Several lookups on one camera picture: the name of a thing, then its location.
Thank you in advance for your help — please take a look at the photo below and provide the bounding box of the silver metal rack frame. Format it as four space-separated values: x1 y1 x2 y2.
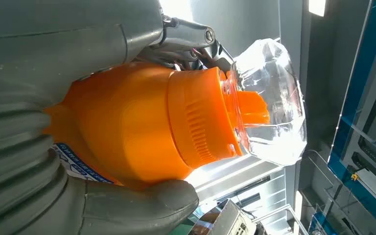
188 155 308 235

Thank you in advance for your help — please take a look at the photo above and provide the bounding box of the ribbed grey left arm sleeve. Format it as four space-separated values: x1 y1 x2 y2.
0 103 69 235

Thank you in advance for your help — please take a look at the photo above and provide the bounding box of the orange bottle with clear cap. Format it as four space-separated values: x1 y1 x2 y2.
44 38 308 190

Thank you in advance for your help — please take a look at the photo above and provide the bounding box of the silver metal box device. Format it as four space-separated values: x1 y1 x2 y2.
188 198 258 235

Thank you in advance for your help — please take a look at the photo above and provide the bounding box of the bright rectangular ceiling light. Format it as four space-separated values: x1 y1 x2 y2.
308 0 327 18

